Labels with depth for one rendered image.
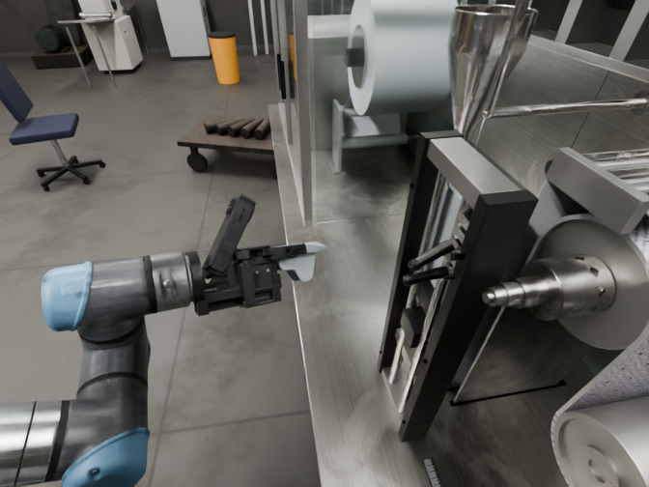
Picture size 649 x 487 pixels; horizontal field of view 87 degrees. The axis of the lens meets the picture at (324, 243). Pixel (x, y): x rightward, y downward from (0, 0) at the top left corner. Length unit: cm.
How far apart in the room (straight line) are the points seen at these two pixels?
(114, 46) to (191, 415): 628
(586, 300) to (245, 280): 39
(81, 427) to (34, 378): 186
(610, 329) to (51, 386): 217
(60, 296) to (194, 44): 743
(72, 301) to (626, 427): 60
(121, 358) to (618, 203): 55
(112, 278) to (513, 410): 76
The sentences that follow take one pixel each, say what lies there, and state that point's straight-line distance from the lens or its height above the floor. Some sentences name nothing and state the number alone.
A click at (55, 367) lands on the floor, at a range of 230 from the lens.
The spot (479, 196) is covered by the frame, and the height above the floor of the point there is 144.
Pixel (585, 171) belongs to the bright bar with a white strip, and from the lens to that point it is 41.
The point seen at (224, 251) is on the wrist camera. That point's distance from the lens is 49.
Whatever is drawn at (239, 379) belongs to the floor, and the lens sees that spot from 187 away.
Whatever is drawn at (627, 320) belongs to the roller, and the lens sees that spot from 45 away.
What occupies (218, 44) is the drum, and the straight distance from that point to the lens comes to 601.
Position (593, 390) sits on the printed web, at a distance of 51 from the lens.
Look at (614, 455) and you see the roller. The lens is 52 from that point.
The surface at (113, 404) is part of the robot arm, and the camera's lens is 48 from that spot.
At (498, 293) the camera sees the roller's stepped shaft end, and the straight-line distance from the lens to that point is 40.
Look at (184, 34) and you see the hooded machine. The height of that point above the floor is 44.
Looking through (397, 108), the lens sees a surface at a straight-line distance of 105.
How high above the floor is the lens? 161
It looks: 40 degrees down
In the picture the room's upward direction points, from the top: straight up
